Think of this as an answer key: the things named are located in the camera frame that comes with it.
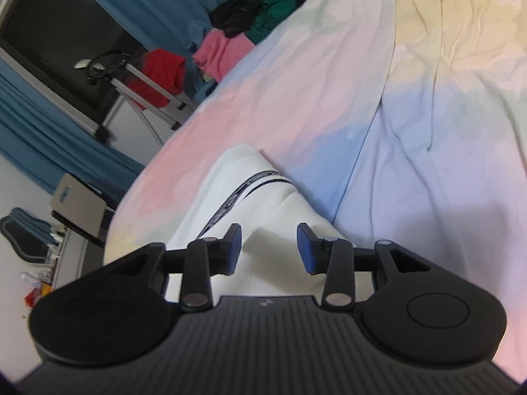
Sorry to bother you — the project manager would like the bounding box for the pink garment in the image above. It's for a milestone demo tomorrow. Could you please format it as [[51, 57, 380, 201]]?
[[193, 29, 256, 84]]

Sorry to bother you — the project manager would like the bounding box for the green garment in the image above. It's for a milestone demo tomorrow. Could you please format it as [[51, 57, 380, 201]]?
[[247, 0, 299, 46]]

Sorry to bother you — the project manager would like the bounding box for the metal clothes rack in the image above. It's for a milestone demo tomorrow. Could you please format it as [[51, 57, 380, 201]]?
[[75, 49, 197, 147]]

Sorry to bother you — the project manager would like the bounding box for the white garment with black stripe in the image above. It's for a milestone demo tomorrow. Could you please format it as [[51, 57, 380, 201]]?
[[164, 143, 350, 304]]

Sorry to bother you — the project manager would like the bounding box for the dark window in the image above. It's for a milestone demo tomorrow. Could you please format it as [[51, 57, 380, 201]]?
[[0, 0, 143, 136]]

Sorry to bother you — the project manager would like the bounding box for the red garment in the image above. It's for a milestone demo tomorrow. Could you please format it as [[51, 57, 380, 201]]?
[[125, 48, 187, 110]]

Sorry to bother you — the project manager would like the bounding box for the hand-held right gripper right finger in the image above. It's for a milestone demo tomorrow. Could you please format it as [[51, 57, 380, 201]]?
[[296, 222, 433, 312]]

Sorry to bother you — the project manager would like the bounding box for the cluttered desk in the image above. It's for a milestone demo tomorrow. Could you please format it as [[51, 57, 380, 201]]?
[[18, 224, 89, 308]]

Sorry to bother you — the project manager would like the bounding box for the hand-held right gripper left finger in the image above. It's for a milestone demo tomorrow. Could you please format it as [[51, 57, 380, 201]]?
[[108, 223, 243, 312]]

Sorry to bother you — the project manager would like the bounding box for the black office chair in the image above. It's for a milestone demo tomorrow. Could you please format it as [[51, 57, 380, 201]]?
[[0, 207, 53, 265]]

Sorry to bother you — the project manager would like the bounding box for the blue curtain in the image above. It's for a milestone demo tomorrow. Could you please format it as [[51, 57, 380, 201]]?
[[0, 0, 305, 196]]

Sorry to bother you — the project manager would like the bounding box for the pastel rainbow bed sheet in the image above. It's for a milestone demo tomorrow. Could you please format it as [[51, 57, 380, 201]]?
[[103, 0, 527, 383]]

